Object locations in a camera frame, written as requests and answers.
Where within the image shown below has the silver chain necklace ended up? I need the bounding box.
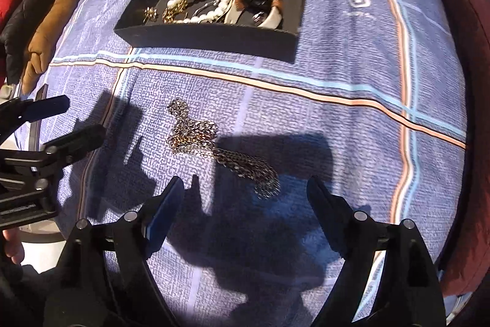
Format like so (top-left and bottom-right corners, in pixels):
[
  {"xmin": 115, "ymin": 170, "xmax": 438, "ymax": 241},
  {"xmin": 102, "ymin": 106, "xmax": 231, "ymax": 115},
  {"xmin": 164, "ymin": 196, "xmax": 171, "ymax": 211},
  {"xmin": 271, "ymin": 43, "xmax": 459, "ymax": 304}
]
[{"xmin": 166, "ymin": 97, "xmax": 282, "ymax": 199}]

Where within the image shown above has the purple patterned bedspread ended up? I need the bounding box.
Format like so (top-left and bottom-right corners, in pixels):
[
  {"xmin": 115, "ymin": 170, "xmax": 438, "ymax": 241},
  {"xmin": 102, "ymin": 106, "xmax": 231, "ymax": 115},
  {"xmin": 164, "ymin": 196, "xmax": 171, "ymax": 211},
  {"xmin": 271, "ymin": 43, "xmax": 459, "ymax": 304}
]
[{"xmin": 40, "ymin": 0, "xmax": 467, "ymax": 326}]

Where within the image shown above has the black quilted jacket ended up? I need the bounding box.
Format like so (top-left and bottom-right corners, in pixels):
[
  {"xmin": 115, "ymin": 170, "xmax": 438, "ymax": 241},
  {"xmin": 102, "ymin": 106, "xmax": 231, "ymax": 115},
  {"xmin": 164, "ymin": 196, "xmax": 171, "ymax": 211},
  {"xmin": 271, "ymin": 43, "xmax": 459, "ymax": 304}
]
[{"xmin": 1, "ymin": 0, "xmax": 55, "ymax": 85}]

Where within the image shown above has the thin silver bangle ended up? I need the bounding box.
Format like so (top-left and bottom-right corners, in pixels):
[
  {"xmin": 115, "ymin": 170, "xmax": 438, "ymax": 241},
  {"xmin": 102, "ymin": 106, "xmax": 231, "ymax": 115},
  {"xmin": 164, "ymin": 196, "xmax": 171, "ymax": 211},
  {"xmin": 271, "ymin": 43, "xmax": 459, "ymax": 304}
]
[{"xmin": 189, "ymin": 0, "xmax": 229, "ymax": 23}]

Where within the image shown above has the gold filigree pendant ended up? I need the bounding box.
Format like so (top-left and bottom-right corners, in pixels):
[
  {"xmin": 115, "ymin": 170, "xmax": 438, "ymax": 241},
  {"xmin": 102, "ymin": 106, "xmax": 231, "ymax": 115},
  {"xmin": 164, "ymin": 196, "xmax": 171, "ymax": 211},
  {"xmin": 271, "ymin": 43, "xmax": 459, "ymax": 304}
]
[{"xmin": 143, "ymin": 7, "xmax": 158, "ymax": 23}]

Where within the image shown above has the dark red pillow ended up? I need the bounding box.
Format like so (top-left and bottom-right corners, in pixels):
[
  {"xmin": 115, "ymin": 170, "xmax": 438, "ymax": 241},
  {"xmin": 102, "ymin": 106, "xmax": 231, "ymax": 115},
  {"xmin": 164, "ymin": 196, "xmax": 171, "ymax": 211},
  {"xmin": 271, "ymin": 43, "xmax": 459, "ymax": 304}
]
[{"xmin": 441, "ymin": 0, "xmax": 489, "ymax": 296}]

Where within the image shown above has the rose gold wristwatch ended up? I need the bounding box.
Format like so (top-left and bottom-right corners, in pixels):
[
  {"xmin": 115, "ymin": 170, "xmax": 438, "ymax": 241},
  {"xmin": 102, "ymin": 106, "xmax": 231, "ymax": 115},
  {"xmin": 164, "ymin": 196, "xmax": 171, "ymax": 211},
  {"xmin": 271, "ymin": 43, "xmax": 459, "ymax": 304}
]
[{"xmin": 224, "ymin": 0, "xmax": 283, "ymax": 29}]

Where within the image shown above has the white pearl bracelet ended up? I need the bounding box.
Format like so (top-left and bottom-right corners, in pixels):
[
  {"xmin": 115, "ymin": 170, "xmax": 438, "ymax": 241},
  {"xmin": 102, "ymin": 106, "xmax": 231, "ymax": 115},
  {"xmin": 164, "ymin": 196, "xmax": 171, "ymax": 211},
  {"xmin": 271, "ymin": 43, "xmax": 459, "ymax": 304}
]
[{"xmin": 164, "ymin": 0, "xmax": 232, "ymax": 25}]

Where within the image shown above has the black rectangular jewelry tray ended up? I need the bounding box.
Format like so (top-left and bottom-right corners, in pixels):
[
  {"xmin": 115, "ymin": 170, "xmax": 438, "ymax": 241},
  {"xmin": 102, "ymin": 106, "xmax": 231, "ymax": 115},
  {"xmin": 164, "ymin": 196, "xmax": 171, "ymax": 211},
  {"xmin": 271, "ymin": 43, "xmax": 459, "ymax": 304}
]
[{"xmin": 114, "ymin": 0, "xmax": 305, "ymax": 63}]

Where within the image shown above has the left hand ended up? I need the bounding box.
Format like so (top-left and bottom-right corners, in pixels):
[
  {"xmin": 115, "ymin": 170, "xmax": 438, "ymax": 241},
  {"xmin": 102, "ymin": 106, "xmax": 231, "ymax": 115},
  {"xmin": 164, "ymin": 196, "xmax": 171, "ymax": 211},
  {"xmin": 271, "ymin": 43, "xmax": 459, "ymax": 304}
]
[{"xmin": 2, "ymin": 228, "xmax": 25, "ymax": 265}]

